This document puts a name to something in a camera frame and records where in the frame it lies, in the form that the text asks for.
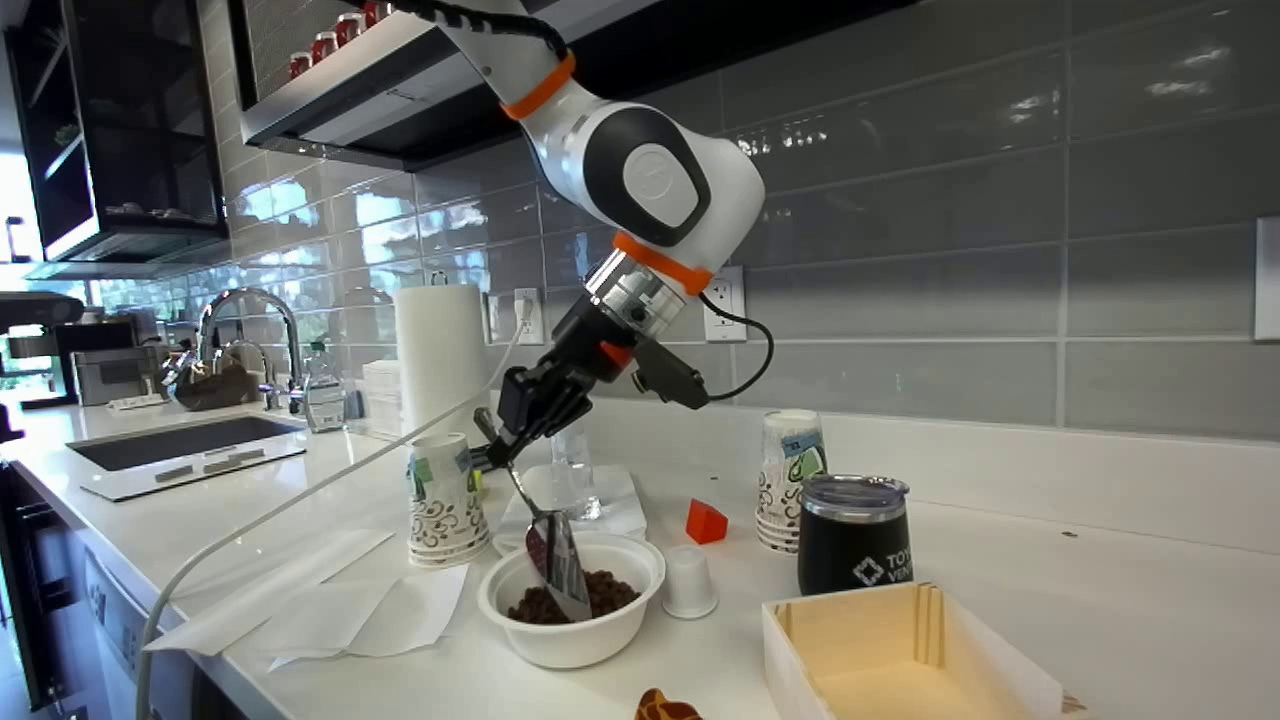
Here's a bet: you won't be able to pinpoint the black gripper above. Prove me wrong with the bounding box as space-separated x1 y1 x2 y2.
470 298 640 471

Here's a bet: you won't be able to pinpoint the white bowl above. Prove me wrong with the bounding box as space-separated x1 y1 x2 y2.
477 533 668 672

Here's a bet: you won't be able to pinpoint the white paper towel roll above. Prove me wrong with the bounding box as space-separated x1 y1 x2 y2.
393 282 491 451

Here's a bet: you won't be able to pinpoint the printed paper cup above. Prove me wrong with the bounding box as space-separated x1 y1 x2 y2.
751 409 832 557
403 434 498 567

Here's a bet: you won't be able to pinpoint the brown beans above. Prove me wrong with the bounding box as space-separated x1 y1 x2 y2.
505 567 645 629

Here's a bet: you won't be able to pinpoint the red plastic block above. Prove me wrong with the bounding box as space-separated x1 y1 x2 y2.
683 497 736 547

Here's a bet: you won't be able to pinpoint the chrome faucet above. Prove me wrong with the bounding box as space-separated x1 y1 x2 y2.
196 286 314 418

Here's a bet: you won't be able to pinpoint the small white plastic cup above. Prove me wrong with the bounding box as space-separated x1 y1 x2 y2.
662 545 725 626

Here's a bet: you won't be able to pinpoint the dark sink caddy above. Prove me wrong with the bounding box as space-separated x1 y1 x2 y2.
169 361 266 418

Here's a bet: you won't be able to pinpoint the kitchen sink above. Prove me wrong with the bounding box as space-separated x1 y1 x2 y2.
65 414 314 508

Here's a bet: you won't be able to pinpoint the black tumbler with clear lid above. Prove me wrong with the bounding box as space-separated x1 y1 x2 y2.
795 471 921 601

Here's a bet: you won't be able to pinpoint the light wooden box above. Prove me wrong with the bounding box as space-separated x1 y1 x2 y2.
759 579 1093 720

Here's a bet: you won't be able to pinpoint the dark overhead cabinet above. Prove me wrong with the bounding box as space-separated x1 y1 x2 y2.
237 0 924 177

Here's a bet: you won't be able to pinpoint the dark glass door cabinet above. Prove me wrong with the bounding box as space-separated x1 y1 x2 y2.
0 0 234 268

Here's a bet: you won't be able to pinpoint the black coffee machine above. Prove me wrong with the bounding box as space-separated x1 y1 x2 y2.
0 292 98 418

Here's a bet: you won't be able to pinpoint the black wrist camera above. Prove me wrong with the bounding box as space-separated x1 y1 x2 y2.
638 341 718 414

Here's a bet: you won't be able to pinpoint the white wall outlet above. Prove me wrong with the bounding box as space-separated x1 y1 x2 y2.
701 286 751 350

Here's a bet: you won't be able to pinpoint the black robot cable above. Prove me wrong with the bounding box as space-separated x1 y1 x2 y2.
696 292 781 409

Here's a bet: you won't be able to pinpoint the white cable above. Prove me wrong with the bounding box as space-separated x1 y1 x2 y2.
129 395 472 720

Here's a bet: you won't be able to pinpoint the white wall plate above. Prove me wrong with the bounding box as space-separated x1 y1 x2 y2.
1253 215 1280 344

